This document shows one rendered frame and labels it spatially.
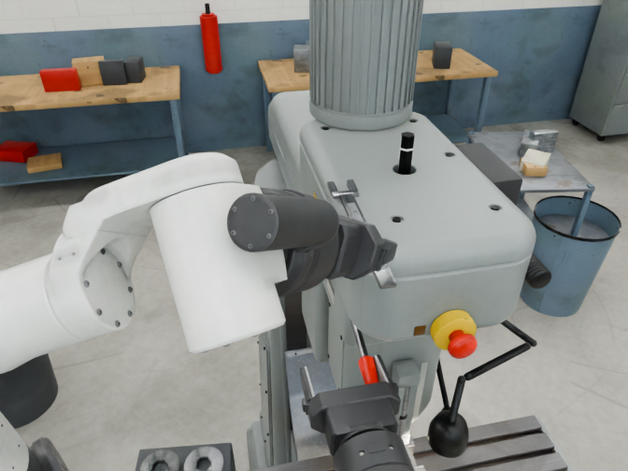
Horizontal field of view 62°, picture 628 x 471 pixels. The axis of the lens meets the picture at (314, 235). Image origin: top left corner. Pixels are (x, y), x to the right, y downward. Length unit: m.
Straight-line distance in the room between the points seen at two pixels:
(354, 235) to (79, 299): 0.24
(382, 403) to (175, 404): 2.31
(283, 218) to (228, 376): 2.72
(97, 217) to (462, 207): 0.53
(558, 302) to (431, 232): 2.87
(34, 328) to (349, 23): 0.69
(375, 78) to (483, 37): 4.84
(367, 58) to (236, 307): 0.67
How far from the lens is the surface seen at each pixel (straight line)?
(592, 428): 3.10
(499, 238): 0.71
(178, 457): 1.35
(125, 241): 0.39
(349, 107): 0.95
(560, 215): 3.63
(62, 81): 4.63
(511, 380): 3.14
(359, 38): 0.91
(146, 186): 0.34
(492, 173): 1.23
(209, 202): 0.33
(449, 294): 0.71
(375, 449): 0.63
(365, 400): 0.69
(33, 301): 0.38
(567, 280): 3.42
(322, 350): 1.20
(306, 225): 0.32
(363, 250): 0.49
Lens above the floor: 2.27
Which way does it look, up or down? 35 degrees down
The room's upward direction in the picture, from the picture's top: straight up
